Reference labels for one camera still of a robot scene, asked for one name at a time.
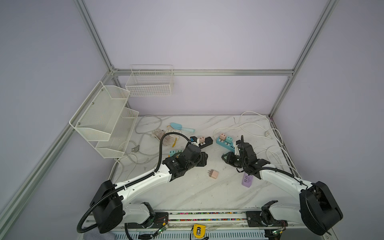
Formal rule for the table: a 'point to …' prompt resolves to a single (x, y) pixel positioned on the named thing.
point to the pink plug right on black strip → (202, 139)
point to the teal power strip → (223, 143)
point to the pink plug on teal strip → (222, 136)
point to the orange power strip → (172, 152)
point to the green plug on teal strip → (229, 139)
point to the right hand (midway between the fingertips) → (222, 156)
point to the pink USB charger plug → (213, 173)
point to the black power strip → (208, 141)
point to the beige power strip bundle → (170, 139)
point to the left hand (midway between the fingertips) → (204, 157)
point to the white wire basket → (148, 80)
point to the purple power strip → (247, 179)
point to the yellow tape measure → (199, 230)
